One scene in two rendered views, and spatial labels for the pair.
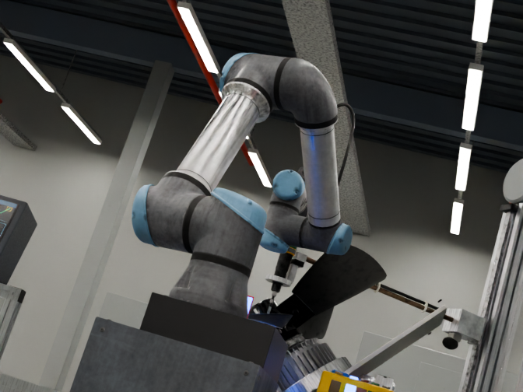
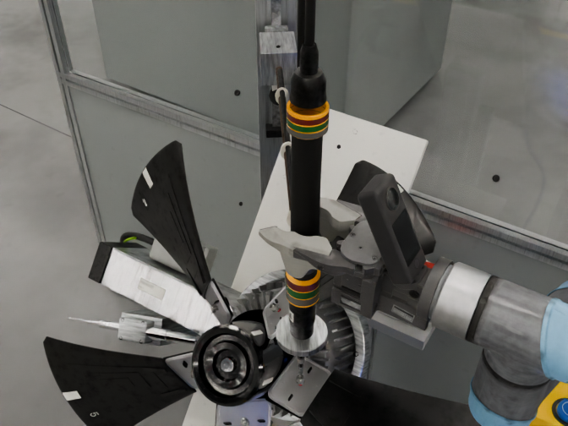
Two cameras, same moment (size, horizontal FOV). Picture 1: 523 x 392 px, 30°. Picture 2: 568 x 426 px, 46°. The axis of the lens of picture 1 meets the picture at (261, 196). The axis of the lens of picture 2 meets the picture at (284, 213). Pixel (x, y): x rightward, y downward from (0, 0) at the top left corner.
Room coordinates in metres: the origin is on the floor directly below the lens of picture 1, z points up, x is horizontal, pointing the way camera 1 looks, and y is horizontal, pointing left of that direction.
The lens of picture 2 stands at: (2.39, 0.44, 2.02)
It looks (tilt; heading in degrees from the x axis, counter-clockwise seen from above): 41 degrees down; 290
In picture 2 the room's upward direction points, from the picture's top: straight up
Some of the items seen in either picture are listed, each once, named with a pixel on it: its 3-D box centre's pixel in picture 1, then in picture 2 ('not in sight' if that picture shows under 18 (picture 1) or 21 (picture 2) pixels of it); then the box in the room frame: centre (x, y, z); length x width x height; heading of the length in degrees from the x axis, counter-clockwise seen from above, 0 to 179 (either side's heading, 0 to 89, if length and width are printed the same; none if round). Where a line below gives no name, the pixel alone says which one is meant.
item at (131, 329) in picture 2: not in sight; (135, 330); (2.91, -0.19, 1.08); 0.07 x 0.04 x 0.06; 179
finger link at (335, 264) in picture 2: not in sight; (333, 255); (2.52, -0.07, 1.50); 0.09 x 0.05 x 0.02; 5
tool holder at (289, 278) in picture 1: (286, 267); (301, 307); (2.57, -0.12, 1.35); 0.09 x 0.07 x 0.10; 114
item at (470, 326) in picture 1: (465, 325); (277, 57); (2.82, -0.69, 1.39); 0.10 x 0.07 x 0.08; 114
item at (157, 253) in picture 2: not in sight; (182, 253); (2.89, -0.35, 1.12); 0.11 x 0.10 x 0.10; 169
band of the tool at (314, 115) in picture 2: not in sight; (307, 118); (2.57, -0.11, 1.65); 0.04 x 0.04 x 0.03
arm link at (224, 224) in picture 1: (229, 228); not in sight; (1.82, 0.04, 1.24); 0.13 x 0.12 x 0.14; 63
